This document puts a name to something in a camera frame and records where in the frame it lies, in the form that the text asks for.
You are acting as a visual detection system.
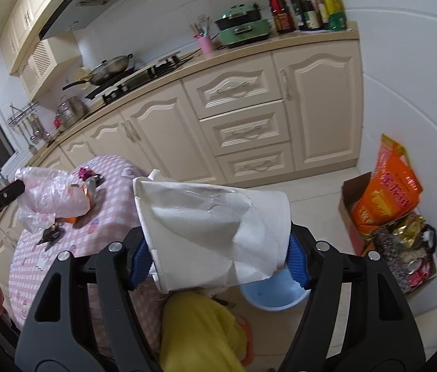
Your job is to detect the green electric cooker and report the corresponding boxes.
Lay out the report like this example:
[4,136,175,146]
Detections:
[215,3,271,48]

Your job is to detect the pink white plastic bag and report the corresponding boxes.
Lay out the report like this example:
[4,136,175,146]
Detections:
[15,167,93,233]

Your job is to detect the green yellow oil bottle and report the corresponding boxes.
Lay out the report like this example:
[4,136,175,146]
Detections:
[322,0,347,31]

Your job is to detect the steel steamer pot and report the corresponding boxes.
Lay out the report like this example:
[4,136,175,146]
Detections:
[57,96,88,129]

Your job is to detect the hanging utensil rack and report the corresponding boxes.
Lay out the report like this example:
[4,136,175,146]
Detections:
[7,101,51,155]

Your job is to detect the cream lower cabinets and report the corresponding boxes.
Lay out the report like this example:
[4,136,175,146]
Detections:
[0,21,365,280]

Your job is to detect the cream upper cabinets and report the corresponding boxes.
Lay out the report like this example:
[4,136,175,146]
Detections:
[1,0,80,100]

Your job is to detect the red soy sauce bottle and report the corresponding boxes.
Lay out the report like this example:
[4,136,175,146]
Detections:
[269,0,297,34]

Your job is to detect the dark glass bottle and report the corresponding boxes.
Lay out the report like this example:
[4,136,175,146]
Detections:
[291,0,323,31]

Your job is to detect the orange rice bag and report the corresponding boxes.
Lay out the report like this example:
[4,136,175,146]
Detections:
[350,134,423,235]

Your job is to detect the brown cardboard box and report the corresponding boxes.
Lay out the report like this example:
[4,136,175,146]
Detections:
[339,172,437,296]

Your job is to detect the black patterned gift bag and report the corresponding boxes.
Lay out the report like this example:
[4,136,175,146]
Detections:
[372,212,437,295]

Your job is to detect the light blue trash bin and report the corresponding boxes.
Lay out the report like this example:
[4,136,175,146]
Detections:
[239,268,310,312]

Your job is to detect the steel wok with lid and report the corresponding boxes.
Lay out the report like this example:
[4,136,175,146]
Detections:
[63,54,133,90]

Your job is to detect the yellow cloth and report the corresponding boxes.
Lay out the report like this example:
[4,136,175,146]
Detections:
[159,291,248,372]

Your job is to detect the magenta candy wrapper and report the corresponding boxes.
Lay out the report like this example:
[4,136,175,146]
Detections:
[76,167,96,181]

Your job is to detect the orange snack wrapper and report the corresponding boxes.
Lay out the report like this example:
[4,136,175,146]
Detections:
[63,183,91,224]

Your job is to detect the black foil wrapper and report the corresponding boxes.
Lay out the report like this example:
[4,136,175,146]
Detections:
[38,224,65,245]

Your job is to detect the black gas stove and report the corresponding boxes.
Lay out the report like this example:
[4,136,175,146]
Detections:
[85,51,197,105]

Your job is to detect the cream cabinets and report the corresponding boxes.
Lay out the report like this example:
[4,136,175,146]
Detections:
[0,21,365,280]
[1,0,80,100]

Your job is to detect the pink checkered tablecloth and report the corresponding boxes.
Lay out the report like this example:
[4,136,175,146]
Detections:
[8,155,148,328]

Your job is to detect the pink utensil holder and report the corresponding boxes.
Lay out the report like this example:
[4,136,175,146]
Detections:
[195,35,215,54]

